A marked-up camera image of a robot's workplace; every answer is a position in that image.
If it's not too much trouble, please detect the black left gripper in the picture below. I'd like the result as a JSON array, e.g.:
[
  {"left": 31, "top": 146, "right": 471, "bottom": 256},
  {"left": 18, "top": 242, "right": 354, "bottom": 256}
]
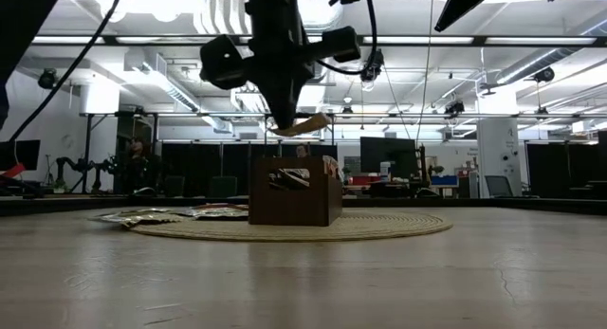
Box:
[{"left": 199, "top": 0, "right": 361, "bottom": 130}]

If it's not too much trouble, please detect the brown wooden tea box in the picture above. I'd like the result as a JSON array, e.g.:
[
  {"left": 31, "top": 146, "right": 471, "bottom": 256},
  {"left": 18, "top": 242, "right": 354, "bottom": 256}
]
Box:
[{"left": 248, "top": 156, "right": 344, "bottom": 228}]

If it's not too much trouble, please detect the black beam with light strips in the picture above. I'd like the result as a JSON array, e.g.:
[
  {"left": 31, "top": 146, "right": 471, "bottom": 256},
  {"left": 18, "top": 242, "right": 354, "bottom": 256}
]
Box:
[{"left": 28, "top": 33, "right": 607, "bottom": 47}]

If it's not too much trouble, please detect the black room divider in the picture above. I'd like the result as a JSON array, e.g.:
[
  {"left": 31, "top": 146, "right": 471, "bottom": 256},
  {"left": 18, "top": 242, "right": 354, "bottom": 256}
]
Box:
[
  {"left": 160, "top": 142, "right": 339, "bottom": 198},
  {"left": 525, "top": 141, "right": 607, "bottom": 200}
]

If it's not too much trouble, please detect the red storage bin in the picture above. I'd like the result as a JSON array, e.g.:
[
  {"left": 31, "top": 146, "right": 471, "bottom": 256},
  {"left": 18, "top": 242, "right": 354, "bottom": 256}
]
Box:
[{"left": 351, "top": 174, "right": 383, "bottom": 187}]

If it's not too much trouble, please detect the round woven placemat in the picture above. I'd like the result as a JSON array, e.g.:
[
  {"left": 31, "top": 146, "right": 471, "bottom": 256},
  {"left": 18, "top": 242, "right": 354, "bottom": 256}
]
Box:
[{"left": 130, "top": 210, "right": 454, "bottom": 244}]

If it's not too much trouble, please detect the white square column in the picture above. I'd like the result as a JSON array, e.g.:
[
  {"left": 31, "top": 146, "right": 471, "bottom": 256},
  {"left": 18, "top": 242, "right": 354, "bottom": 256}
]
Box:
[{"left": 476, "top": 84, "right": 523, "bottom": 198}]

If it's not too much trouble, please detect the snack packets left of mat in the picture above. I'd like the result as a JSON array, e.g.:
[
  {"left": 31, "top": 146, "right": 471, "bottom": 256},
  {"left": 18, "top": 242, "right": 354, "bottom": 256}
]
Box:
[
  {"left": 120, "top": 215, "right": 191, "bottom": 228},
  {"left": 87, "top": 209, "right": 184, "bottom": 222}
]

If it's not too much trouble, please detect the grey office chair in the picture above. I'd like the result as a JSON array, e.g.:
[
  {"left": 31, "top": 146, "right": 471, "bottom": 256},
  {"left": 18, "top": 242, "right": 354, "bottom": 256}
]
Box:
[{"left": 484, "top": 174, "right": 516, "bottom": 198}]

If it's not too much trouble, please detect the small black monitor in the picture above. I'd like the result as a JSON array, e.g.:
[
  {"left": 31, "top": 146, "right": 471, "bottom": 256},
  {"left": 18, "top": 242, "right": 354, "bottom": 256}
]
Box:
[{"left": 0, "top": 138, "right": 42, "bottom": 173}]

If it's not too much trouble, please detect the black left camera cable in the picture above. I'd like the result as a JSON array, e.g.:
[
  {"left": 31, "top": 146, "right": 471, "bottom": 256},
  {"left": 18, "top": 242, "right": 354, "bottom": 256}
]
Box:
[{"left": 315, "top": 0, "right": 378, "bottom": 77}]

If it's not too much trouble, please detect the black background metal frame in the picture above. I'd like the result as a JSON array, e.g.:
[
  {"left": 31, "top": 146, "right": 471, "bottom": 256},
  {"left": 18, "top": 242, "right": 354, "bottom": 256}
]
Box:
[{"left": 78, "top": 110, "right": 607, "bottom": 197}]

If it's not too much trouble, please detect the long black left arm cable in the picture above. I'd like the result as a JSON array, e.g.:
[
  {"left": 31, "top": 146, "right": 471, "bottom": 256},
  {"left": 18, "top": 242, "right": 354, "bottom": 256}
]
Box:
[{"left": 7, "top": 0, "right": 128, "bottom": 143}]

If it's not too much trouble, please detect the black aluminium table frame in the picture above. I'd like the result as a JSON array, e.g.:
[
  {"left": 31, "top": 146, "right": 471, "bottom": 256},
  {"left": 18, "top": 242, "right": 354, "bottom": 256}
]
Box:
[{"left": 0, "top": 194, "right": 607, "bottom": 217}]

